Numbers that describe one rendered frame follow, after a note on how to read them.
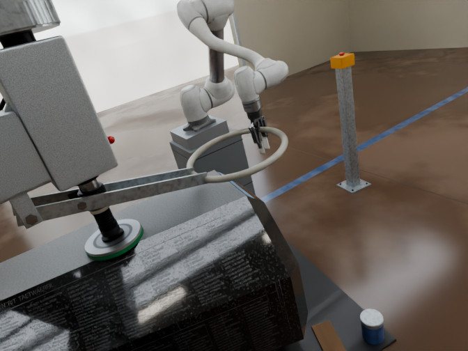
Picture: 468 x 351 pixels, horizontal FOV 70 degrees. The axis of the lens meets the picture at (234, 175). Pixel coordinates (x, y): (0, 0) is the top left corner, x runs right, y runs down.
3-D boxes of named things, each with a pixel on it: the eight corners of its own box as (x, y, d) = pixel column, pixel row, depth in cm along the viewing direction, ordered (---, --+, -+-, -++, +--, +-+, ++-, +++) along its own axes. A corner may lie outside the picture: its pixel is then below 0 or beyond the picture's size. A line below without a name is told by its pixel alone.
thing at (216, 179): (230, 196, 127) (228, 189, 126) (169, 170, 164) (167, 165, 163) (310, 137, 150) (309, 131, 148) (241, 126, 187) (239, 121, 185)
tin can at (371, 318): (357, 336, 163) (355, 317, 157) (370, 323, 167) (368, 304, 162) (376, 349, 155) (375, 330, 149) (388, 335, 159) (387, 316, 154)
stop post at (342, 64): (371, 184, 280) (363, 50, 233) (352, 193, 274) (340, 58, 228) (354, 177, 297) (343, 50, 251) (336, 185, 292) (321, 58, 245)
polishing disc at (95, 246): (150, 220, 133) (150, 217, 132) (122, 257, 115) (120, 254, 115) (107, 222, 140) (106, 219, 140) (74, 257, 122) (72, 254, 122)
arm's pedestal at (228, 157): (190, 228, 285) (160, 142, 251) (239, 203, 304) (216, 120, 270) (218, 255, 244) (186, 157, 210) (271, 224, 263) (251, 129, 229)
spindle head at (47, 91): (8, 228, 95) (-94, 70, 76) (1, 207, 112) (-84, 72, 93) (123, 173, 113) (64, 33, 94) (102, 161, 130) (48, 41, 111)
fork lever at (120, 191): (19, 230, 99) (17, 214, 97) (12, 212, 113) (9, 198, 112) (212, 185, 140) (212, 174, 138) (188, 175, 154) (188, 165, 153)
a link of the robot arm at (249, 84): (246, 104, 158) (269, 93, 162) (237, 72, 151) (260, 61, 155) (236, 102, 167) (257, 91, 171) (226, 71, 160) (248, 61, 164)
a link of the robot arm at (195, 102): (183, 120, 237) (172, 90, 227) (205, 110, 243) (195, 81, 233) (191, 123, 224) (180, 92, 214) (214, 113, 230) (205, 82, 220)
